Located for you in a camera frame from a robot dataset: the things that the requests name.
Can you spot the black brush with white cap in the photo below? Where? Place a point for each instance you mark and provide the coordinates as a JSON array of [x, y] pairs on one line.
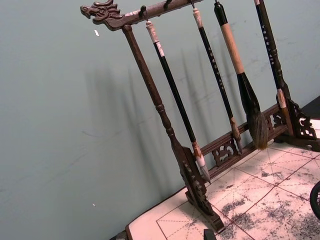
[[172, 82]]

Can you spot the carved dark wooden brush rack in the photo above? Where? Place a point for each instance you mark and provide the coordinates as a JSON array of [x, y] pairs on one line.
[[147, 77]]

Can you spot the white grid calligraphy mat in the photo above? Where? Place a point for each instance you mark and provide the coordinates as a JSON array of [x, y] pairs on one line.
[[262, 200]]

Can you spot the black lettered brush, brown tip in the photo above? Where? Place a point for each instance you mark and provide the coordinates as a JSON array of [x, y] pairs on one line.
[[270, 50]]

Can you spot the round black dish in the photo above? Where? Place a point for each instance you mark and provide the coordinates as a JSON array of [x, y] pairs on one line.
[[316, 200]]

